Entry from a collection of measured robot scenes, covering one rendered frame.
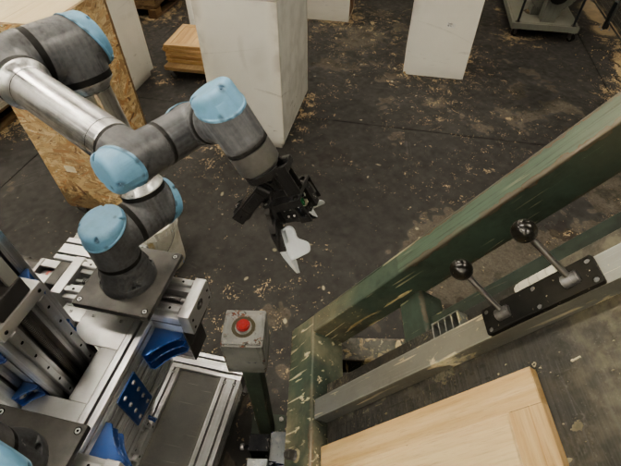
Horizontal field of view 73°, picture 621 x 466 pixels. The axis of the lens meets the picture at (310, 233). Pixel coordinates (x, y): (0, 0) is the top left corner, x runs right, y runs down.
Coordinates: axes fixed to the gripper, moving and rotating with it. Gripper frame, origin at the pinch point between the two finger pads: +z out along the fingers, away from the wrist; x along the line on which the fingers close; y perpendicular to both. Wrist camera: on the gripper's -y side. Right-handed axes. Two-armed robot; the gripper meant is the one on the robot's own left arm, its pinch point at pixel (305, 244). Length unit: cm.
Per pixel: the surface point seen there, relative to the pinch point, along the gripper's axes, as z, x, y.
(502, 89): 171, 346, 29
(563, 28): 190, 471, 95
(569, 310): 14.6, -9.6, 43.2
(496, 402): 22.8, -21.1, 30.5
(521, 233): 0.4, -5.3, 38.9
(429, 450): 30.8, -26.8, 17.3
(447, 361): 24.6, -12.7, 21.9
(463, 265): 5.4, -5.9, 29.4
